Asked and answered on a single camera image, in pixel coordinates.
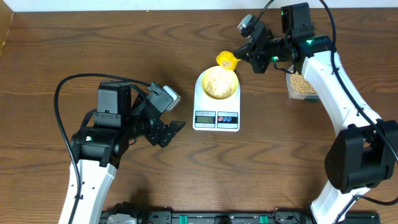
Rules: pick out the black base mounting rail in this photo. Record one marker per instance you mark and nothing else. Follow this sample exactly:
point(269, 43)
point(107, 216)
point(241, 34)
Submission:
point(129, 213)

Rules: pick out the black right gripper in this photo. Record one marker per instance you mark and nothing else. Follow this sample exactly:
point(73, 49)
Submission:
point(252, 57)

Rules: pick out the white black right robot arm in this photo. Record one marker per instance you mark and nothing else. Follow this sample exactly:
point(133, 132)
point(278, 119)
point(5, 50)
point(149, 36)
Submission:
point(364, 152)

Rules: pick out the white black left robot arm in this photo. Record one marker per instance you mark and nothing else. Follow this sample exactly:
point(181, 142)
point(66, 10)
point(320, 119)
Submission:
point(124, 113)

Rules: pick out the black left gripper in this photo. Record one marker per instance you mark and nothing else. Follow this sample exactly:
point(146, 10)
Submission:
point(173, 126)

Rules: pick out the white digital kitchen scale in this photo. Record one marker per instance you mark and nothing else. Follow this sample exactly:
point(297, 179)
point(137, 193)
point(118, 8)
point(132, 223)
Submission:
point(216, 115)

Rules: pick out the clear plastic soybean container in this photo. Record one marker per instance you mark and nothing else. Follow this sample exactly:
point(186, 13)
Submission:
point(299, 88)

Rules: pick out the yellow plastic measuring scoop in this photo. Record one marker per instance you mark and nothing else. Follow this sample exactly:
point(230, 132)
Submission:
point(227, 60)

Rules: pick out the soybeans in bowl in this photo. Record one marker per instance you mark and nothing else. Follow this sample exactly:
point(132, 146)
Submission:
point(220, 86)

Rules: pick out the yellow plastic bowl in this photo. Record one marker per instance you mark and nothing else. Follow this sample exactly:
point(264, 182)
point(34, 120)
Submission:
point(218, 70)

